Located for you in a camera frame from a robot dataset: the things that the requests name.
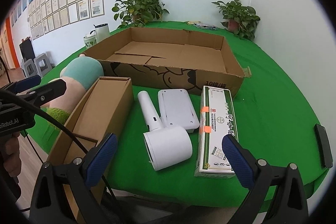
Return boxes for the pink pig plush toy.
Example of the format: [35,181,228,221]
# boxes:
[42,54,104,124]

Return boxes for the long narrow cardboard box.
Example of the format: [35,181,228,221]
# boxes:
[47,77,134,223]

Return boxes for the green white medicine box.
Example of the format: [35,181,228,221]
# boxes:
[194,86,238,178]

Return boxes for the white hair dryer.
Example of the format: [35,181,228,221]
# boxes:
[137,90,193,171]

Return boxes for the white plastic device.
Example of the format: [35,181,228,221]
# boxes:
[158,89,199,134]

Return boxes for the person's left hand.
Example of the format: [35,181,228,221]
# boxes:
[3,132,22,177]

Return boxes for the grey plastic stool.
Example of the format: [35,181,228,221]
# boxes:
[34,53,52,78]
[21,59,38,78]

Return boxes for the black cabinet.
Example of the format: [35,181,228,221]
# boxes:
[19,37,35,62]

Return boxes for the patterned paper cup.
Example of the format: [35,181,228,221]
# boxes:
[83,34,97,49]

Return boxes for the black phone on table edge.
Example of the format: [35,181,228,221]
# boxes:
[314,123,333,169]

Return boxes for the white kettle jug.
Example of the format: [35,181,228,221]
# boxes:
[90,23,110,43]

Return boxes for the large shallow cardboard tray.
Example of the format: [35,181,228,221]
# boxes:
[84,27,252,96]

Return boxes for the left potted green plant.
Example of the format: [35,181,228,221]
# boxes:
[111,0,170,28]

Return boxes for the potted green plant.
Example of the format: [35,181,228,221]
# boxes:
[212,0,260,41]
[111,0,170,28]

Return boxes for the yellow small item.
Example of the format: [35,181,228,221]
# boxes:
[185,21,201,25]

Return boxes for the small colourful packet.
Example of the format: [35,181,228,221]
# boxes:
[194,23,218,30]

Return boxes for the right potted green plant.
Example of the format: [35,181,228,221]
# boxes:
[212,0,260,41]

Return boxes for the black cable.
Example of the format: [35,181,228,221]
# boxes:
[0,56,116,214]

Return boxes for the framed certificates on wall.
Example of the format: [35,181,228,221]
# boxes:
[9,0,105,40]

